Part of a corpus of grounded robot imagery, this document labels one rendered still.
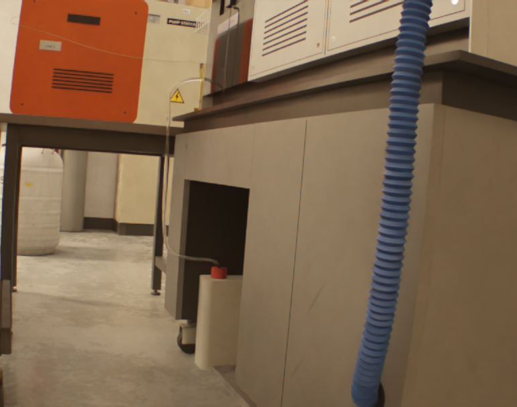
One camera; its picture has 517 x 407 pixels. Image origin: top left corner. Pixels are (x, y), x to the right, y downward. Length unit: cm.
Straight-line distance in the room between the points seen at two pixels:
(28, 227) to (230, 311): 200
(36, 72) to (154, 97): 287
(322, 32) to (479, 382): 69
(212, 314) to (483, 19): 116
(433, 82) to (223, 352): 117
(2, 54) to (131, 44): 317
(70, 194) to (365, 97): 397
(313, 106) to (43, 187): 262
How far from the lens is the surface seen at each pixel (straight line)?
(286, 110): 109
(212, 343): 168
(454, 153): 71
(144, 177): 467
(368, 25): 97
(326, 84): 91
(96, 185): 499
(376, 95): 83
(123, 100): 191
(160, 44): 478
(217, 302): 164
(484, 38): 78
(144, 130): 186
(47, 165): 346
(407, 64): 64
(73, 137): 186
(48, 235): 352
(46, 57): 191
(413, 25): 65
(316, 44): 113
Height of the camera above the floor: 58
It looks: 4 degrees down
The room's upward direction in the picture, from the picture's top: 5 degrees clockwise
